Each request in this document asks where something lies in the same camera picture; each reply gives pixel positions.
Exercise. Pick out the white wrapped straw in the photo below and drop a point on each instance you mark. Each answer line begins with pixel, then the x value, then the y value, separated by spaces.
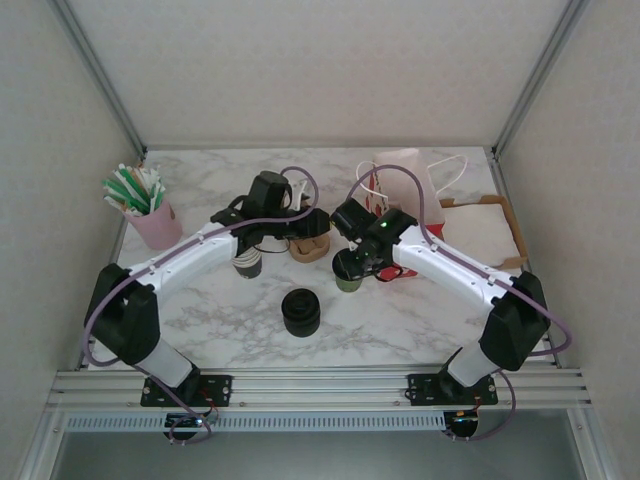
pixel 125 175
pixel 152 177
pixel 117 202

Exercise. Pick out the aluminium frame post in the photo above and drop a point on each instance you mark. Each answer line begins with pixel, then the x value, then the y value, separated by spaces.
pixel 537 75
pixel 101 75

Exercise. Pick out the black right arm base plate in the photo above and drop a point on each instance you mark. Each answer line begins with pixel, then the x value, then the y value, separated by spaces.
pixel 425 390

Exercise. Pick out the aluminium mounting rail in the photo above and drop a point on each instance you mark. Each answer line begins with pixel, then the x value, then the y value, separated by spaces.
pixel 320 390

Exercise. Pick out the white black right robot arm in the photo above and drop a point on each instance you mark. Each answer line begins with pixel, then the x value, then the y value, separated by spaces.
pixel 450 265

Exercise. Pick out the stack of brown pulp carriers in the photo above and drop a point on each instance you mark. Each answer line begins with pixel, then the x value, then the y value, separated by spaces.
pixel 312 252

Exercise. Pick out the pink straw holder cup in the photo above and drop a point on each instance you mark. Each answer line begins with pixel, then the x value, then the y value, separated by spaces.
pixel 155 227

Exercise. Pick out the stack of paper cups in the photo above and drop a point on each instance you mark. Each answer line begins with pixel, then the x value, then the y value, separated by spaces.
pixel 248 265

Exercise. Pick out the stack of black cup lids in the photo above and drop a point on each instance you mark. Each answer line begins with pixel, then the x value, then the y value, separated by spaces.
pixel 301 312

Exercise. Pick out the brown cardboard tray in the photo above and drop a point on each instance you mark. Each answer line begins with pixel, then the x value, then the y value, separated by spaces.
pixel 512 225

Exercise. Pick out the small black circuit board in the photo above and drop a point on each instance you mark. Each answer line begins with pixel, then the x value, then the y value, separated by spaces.
pixel 182 424
pixel 462 424

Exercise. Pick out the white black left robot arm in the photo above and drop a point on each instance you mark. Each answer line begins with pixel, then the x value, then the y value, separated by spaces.
pixel 190 255

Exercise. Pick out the green paper coffee cup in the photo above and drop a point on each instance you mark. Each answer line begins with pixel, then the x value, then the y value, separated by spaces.
pixel 348 286

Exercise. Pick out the green wrapped straw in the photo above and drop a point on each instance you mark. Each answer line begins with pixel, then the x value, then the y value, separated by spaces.
pixel 120 192
pixel 136 182
pixel 157 197

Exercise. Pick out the white napkin stack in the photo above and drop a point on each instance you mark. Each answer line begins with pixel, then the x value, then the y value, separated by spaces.
pixel 480 230

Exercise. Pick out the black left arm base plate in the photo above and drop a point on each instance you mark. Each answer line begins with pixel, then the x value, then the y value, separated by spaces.
pixel 220 390

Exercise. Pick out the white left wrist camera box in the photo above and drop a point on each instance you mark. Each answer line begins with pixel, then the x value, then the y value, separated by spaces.
pixel 301 192

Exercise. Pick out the white red printed paper bag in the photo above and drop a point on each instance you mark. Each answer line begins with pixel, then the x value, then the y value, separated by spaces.
pixel 400 190

